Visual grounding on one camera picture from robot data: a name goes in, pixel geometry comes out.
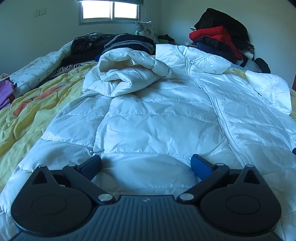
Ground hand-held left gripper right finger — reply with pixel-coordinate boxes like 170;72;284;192
177;153;264;205

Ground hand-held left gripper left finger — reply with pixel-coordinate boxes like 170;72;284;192
31;155;116;205

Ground white puffer jacket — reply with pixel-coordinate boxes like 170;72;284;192
0;44;296;241

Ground folded dark clothes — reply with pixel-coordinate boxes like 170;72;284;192
102;34;158;56

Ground yellow printed blanket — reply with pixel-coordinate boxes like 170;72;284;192
0;61;99;186

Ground zebra striped cloth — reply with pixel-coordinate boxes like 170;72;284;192
42;62;86;81

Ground white printed quilt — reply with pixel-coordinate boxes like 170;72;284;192
9;40;74;93

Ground purple cloth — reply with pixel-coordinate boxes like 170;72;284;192
0;77;18;111

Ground navy garment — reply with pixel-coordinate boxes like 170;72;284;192
193;37;237;63

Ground black bag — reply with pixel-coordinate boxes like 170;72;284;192
254;58;271;74

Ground black patterned garment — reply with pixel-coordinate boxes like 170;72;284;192
70;32;112;61

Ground white cloth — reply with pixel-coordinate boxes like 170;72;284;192
242;49;255;61

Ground dark green cloth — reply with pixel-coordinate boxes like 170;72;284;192
157;34;176;44

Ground red garment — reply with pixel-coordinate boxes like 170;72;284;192
189;26;243;61

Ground printed white pillow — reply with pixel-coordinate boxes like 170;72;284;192
135;20;160;44

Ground window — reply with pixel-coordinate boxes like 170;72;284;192
79;0;145;26

